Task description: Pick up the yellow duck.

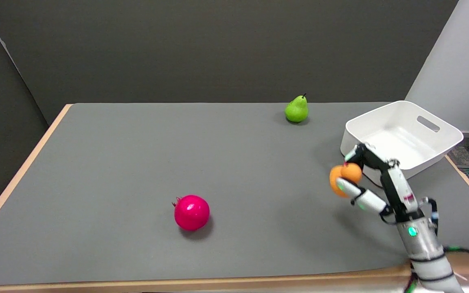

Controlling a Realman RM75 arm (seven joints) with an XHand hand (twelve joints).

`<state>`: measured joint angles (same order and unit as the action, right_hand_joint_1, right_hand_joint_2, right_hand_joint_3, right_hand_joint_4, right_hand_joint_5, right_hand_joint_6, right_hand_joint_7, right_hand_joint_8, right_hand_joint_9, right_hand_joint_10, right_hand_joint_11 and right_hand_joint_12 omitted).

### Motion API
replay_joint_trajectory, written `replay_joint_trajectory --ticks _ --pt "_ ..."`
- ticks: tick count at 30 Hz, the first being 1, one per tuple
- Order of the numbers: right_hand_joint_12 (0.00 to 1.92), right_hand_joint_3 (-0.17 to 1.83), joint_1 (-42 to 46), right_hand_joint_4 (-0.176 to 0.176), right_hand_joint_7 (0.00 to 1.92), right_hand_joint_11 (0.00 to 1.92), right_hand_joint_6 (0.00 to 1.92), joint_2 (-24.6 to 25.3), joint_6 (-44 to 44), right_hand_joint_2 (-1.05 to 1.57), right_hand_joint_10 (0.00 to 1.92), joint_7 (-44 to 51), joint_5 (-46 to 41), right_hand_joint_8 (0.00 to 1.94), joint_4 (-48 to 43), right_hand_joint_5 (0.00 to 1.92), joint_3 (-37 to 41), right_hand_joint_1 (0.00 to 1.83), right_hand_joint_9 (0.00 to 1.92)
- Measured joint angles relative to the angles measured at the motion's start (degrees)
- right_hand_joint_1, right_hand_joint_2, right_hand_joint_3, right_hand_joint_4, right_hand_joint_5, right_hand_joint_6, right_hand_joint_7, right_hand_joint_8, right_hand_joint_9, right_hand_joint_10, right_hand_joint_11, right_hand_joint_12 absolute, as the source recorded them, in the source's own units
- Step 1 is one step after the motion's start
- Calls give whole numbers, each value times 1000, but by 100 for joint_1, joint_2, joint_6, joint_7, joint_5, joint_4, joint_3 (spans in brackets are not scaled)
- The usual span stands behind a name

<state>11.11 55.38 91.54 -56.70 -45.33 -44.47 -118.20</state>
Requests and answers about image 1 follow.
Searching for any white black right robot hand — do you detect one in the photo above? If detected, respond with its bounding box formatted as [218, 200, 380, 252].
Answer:
[336, 143, 424, 223]

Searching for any yellow rubber duck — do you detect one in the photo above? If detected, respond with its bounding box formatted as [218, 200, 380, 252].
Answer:
[329, 163, 363, 199]

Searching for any white plastic bin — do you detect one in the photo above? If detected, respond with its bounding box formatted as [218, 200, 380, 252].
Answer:
[340, 101, 464, 186]

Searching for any green pear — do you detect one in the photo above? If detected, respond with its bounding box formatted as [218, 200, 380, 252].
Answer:
[285, 94, 309, 123]

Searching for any red pomegranate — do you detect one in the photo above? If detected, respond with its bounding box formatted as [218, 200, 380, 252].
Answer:
[172, 195, 210, 232]

